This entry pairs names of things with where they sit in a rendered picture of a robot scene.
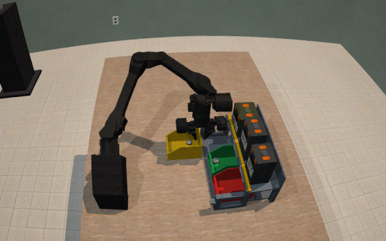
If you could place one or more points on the green open bin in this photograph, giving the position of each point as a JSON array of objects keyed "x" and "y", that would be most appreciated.
[{"x": 226, "y": 159}]

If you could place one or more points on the olive green tool case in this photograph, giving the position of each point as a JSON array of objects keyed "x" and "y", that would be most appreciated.
[{"x": 243, "y": 110}]

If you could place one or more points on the red open bin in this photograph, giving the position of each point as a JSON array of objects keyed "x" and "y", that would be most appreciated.
[{"x": 228, "y": 180}]

